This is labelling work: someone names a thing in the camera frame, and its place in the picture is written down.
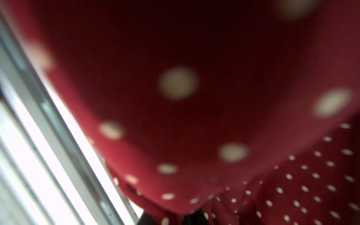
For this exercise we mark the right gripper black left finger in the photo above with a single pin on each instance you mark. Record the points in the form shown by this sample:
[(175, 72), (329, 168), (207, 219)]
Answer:
[(146, 219)]

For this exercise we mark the aluminium front rail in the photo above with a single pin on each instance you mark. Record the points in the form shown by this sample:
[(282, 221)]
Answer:
[(66, 174)]

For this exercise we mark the dark red polka-dot skirt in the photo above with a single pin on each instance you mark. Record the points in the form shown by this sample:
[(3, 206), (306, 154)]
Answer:
[(246, 110)]

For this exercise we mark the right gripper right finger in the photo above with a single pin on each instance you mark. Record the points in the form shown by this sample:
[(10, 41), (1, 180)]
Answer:
[(196, 218)]

